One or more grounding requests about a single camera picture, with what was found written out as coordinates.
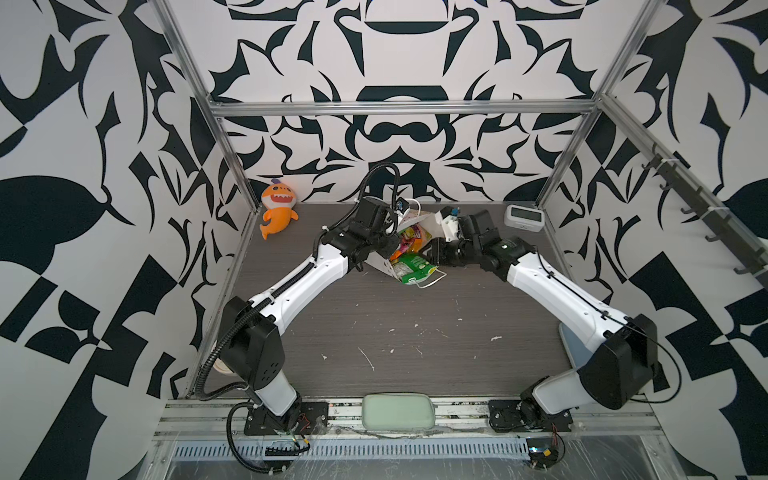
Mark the blue pouch case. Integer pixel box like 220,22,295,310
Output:
558,324,592,369

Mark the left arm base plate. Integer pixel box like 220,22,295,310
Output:
244,400,329,436

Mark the patterned paper gift bag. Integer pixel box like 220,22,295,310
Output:
365,210,447,289

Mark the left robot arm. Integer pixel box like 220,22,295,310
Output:
193,161,400,476

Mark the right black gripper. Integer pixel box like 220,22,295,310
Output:
418,237,484,267

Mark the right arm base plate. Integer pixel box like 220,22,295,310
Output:
488,399,573,433

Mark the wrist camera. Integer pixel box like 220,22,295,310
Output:
435,206,461,242
395,198,422,222

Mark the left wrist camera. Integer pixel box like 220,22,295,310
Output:
395,198,422,222

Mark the orange shark plush toy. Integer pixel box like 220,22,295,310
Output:
259,179,299,240

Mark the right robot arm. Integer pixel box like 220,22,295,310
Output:
421,210,665,430

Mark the white cable duct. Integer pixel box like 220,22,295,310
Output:
173,436,532,462

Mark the green pouch case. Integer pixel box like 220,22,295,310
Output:
361,393,436,433

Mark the white digital clock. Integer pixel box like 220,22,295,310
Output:
504,204,546,232

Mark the green Fox's candy packet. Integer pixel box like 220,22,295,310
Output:
391,253,437,285

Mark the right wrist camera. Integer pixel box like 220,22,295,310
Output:
435,206,461,242

